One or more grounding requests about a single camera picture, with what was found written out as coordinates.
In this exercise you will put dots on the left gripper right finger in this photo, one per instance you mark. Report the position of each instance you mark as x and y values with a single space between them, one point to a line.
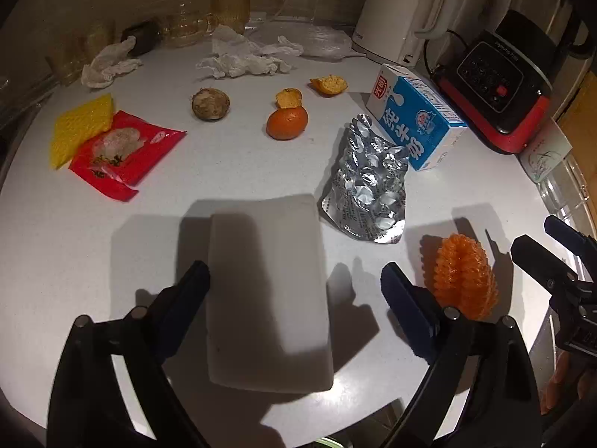
415 309

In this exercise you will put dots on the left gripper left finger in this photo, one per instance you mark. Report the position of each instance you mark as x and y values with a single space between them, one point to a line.
168 318

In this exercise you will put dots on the white sponge block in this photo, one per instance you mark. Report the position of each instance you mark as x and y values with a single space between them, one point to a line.
267 315

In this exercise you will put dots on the silver foil blister pack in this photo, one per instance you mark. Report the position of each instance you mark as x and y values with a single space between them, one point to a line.
367 195

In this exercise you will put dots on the red snack wrapper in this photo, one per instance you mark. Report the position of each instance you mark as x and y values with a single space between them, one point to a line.
116 161

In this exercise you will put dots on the blue white milk carton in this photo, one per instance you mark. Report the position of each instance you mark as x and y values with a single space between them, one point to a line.
414 116

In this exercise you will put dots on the yellow foam net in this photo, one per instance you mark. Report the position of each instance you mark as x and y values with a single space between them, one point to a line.
78 125

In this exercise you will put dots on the orange tangerine with peel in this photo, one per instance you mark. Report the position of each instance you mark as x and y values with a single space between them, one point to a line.
290 118

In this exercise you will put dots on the orange peel piece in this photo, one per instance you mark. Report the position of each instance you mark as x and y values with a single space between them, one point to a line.
330 85

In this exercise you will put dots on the small white tissue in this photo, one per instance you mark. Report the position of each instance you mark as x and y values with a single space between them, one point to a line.
113 61

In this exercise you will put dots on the clear plastic bag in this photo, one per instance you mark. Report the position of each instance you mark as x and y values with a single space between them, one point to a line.
317 41

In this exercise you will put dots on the person's right hand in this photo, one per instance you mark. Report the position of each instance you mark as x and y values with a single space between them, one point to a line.
573 373

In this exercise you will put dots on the clear glass mug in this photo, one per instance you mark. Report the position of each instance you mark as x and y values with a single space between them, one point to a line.
565 193

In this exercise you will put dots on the white ceramic cup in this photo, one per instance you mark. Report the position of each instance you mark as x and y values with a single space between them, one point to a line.
545 151

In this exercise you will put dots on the wooden cutting board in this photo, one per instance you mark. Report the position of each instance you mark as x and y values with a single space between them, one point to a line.
579 125

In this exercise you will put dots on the brown rotten fruit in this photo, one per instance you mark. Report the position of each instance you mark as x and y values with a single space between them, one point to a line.
210 104

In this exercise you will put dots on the red black blender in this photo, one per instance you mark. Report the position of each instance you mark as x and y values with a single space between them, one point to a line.
502 84

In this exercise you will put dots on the black small cup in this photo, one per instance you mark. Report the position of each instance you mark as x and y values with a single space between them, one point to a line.
146 34

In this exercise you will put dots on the clear glass jar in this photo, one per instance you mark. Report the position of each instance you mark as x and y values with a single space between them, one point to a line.
185 26

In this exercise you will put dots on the amber glass cup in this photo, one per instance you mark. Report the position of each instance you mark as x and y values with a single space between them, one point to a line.
232 13

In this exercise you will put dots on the white electric kettle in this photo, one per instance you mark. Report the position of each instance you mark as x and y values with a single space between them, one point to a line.
394 31

